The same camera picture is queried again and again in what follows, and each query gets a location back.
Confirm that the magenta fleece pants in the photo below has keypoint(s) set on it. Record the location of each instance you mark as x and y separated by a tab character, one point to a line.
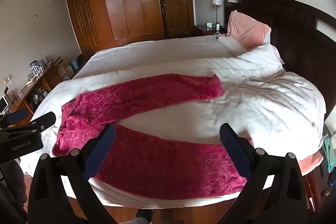
142	164

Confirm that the blue waste bin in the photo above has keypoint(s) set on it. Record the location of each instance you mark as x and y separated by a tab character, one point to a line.
74	64

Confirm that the white tablet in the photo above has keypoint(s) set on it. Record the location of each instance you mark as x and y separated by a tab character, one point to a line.
3	105

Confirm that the dark bedside table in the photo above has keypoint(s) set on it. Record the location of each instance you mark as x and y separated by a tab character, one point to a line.
203	30

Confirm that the dark wooden headboard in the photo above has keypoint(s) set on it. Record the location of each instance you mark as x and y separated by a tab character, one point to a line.
304	49

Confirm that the white pillow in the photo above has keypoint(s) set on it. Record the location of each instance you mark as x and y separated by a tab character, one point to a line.
232	45

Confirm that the white bedside lamp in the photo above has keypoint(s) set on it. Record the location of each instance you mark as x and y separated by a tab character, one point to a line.
217	4

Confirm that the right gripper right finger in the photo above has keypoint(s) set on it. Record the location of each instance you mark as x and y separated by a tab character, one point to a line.
287	199

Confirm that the electric kettle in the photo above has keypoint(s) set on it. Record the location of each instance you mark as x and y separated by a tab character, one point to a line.
36	69

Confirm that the white bed sheet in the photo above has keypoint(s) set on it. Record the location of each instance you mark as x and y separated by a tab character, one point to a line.
152	52

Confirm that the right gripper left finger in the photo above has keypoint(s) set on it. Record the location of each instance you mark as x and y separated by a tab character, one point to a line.
48	201

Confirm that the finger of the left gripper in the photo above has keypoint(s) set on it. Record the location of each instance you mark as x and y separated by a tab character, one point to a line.
13	118
43	122

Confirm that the pink pillow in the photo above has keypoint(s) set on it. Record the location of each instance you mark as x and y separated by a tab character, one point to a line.
250	33

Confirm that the wooden sideboard desk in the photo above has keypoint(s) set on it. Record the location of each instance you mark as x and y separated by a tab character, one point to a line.
33	93

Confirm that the brown wooden door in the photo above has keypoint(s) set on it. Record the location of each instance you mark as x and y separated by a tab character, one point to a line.
178	18

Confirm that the white duvet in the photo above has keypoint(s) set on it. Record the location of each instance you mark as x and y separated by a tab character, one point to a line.
276	110

